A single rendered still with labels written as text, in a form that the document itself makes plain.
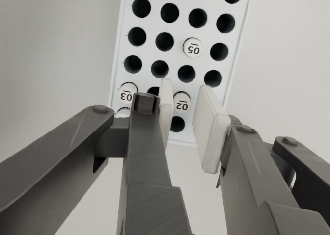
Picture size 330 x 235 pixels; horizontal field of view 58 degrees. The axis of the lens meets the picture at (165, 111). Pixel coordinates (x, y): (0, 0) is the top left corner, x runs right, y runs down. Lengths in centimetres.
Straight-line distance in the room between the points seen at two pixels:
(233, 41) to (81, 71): 12
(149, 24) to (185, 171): 14
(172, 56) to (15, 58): 13
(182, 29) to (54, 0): 10
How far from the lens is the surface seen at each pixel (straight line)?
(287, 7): 26
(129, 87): 20
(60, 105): 27
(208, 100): 17
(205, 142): 15
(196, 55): 19
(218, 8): 21
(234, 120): 17
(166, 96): 15
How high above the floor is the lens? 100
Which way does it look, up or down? 73 degrees down
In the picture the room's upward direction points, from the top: 178 degrees counter-clockwise
